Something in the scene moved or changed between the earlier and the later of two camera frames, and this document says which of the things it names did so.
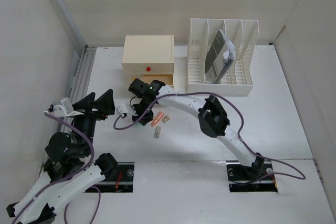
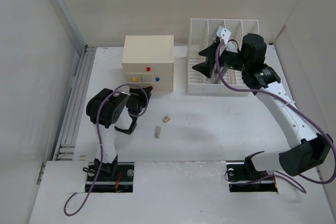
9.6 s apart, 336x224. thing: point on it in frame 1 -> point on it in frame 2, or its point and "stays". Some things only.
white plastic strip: [157, 131] stays
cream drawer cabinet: [149, 57] stays
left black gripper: [105, 104] -> [142, 94]
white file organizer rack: [239, 80] stays
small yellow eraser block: [165, 118] stays
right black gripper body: [139, 109] -> [232, 60]
